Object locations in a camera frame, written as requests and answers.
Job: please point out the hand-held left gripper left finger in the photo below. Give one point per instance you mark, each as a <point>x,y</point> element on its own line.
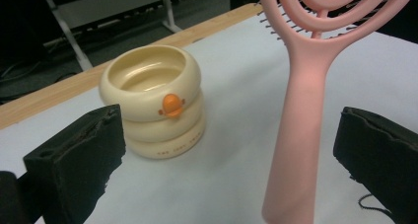
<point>75,164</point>

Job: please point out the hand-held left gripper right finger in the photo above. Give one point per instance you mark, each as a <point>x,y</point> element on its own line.
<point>381,161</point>

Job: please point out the pink hairbrush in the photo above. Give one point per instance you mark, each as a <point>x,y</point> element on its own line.
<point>305,118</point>

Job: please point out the cream duck-face bowl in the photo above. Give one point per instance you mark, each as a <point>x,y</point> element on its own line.
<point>148,109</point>

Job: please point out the grey metal stand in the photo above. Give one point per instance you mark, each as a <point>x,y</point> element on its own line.
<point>108,5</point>

